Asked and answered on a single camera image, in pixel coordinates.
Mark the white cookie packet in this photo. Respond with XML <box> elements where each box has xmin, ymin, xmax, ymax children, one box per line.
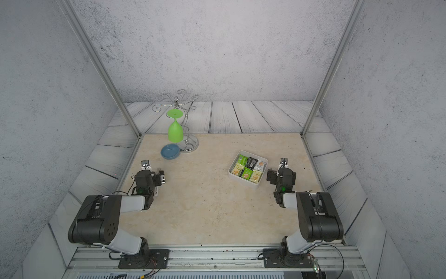
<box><xmin>253</xmin><ymin>160</ymin><xmax>266</xmax><ymax>173</ymax></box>

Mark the beige cookie packet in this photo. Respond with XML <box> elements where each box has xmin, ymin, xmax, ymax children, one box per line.
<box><xmin>249</xmin><ymin>170</ymin><xmax>262</xmax><ymax>184</ymax></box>

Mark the white plastic storage box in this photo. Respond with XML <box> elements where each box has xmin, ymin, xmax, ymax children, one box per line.
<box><xmin>227</xmin><ymin>151</ymin><xmax>268</xmax><ymax>189</ymax></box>

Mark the black cookie packet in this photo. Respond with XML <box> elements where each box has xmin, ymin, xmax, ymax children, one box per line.
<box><xmin>245</xmin><ymin>157</ymin><xmax>258</xmax><ymax>170</ymax></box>

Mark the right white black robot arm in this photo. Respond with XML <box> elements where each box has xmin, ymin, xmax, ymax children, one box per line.
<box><xmin>267</xmin><ymin>158</ymin><xmax>344</xmax><ymax>258</ymax></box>

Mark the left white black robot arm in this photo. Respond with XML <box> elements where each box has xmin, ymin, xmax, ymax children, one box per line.
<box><xmin>67</xmin><ymin>160</ymin><xmax>166</xmax><ymax>256</ymax></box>

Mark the tall green cookie packet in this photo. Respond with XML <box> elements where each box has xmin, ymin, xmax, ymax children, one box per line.
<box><xmin>240</xmin><ymin>167</ymin><xmax>253</xmax><ymax>180</ymax></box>

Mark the blue ceramic bowl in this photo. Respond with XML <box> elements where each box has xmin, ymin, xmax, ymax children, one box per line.
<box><xmin>160</xmin><ymin>144</ymin><xmax>181</xmax><ymax>160</ymax></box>

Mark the yellow cookie packet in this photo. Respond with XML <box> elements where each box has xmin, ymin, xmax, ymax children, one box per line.
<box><xmin>231</xmin><ymin>163</ymin><xmax>245</xmax><ymax>177</ymax></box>

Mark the green plastic wine glass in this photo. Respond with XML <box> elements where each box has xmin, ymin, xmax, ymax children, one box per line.
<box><xmin>166</xmin><ymin>109</ymin><xmax>184</xmax><ymax>144</ymax></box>

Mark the silver wire glass rack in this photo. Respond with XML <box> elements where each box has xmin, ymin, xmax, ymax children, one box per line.
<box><xmin>152</xmin><ymin>89</ymin><xmax>199</xmax><ymax>153</ymax></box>

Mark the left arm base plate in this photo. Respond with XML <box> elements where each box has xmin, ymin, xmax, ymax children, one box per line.
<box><xmin>118</xmin><ymin>249</ymin><xmax>170</xmax><ymax>270</ymax></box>

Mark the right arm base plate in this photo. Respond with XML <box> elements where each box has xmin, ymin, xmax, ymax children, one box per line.
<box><xmin>258</xmin><ymin>249</ymin><xmax>314</xmax><ymax>269</ymax></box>

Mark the aluminium front rail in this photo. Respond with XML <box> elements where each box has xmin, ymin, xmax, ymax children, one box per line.
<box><xmin>63</xmin><ymin>242</ymin><xmax>370</xmax><ymax>279</ymax></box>

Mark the right aluminium frame post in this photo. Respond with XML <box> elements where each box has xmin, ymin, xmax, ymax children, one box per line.
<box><xmin>301</xmin><ymin>0</ymin><xmax>366</xmax><ymax>139</ymax></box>

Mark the aluminium frame post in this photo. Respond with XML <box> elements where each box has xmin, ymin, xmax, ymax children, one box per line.
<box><xmin>301</xmin><ymin>0</ymin><xmax>366</xmax><ymax>139</ymax></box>
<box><xmin>57</xmin><ymin>0</ymin><xmax>142</xmax><ymax>139</ymax></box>

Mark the left aluminium frame post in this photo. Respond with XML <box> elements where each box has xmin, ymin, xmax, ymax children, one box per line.
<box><xmin>57</xmin><ymin>0</ymin><xmax>142</xmax><ymax>139</ymax></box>

